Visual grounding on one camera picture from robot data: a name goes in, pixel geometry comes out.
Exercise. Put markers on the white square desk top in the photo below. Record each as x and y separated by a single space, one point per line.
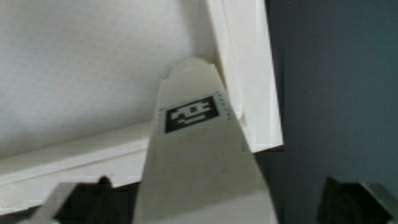
103 60

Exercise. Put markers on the white desk leg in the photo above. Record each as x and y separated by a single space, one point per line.
203 186

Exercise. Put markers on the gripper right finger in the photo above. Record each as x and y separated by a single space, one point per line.
357 203

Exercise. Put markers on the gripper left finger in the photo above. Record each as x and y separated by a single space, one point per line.
78 204

